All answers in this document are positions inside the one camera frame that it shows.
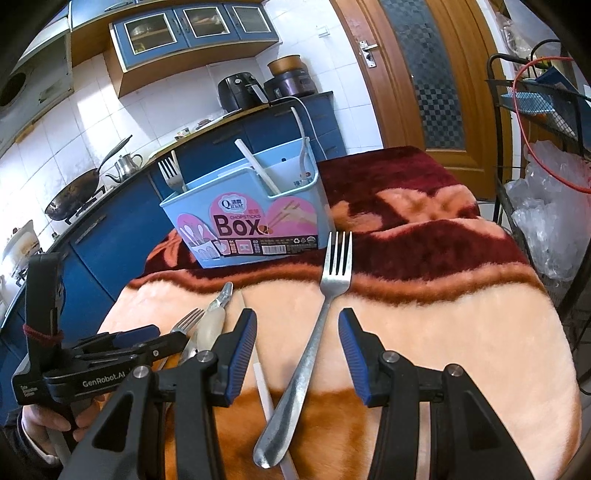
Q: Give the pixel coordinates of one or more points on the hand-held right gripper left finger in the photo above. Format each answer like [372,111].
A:
[242,355]

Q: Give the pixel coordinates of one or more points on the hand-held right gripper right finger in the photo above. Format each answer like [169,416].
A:
[355,360]

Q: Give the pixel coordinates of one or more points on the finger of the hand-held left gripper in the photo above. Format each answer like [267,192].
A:
[134,334]
[154,353]

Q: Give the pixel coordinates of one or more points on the small steel fork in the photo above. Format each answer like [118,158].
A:
[189,321]
[171,177]

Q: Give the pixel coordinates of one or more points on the white chopstick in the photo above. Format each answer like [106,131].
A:
[265,401]
[256,168]

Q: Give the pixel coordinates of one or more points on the large steel fork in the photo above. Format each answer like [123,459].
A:
[337,277]

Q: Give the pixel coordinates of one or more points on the light blue utensil box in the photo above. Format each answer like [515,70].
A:
[194,203]

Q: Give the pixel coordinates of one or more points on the person's left forearm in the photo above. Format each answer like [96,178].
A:
[23,457]

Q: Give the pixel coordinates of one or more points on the person's left hand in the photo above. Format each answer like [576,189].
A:
[41,422]

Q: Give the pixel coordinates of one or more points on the peach and maroon printed blanket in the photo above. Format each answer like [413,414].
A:
[438,346]

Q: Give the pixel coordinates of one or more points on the blue kitchen base cabinets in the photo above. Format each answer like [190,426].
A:
[115,240]

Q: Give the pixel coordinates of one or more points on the white pot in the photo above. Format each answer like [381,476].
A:
[18,244]

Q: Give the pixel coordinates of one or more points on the black wok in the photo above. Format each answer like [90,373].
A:
[74,198]

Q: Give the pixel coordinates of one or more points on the steel kettle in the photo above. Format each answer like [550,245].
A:
[123,166]

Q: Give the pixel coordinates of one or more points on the clear plastic bags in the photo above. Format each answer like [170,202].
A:
[545,217]

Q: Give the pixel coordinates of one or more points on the wooden door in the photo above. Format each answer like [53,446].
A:
[369,115]

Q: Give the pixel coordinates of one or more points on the black air fryer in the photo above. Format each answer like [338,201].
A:
[233,92]

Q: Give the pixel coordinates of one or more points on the dark rice cooker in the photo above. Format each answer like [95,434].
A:
[291,85]

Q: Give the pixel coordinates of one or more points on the grey range hood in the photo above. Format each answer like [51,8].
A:
[32,78]

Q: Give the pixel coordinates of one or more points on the brown pot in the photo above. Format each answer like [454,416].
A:
[284,64]

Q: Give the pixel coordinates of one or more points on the black metal rack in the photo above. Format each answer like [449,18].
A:
[495,92]

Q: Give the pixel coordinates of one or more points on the blue glass door wall cabinet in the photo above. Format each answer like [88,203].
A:
[152,32]

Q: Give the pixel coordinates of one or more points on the white light switch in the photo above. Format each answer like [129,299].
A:
[325,31]

